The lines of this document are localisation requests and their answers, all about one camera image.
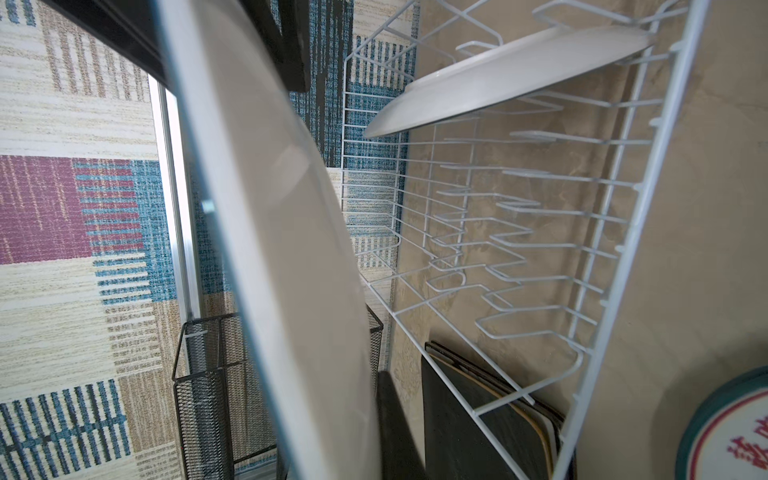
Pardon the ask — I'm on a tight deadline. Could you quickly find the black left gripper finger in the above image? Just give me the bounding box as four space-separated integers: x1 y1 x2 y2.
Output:
376 371 427 480

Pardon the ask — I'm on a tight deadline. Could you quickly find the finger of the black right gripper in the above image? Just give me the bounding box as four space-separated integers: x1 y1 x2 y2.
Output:
239 0 311 93

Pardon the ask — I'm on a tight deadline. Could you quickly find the white round plate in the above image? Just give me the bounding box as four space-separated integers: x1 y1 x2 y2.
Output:
153 1 382 479
363 26 655 139
674 366 767 479

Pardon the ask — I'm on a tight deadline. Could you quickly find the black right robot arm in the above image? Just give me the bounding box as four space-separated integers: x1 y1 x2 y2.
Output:
46 0 311 93

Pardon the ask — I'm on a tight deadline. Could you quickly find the black mesh shelf rack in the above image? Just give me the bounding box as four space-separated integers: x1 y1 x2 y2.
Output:
173 302 383 479

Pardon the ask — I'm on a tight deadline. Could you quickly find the white wire dish rack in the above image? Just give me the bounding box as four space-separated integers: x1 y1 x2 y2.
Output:
335 1 709 479

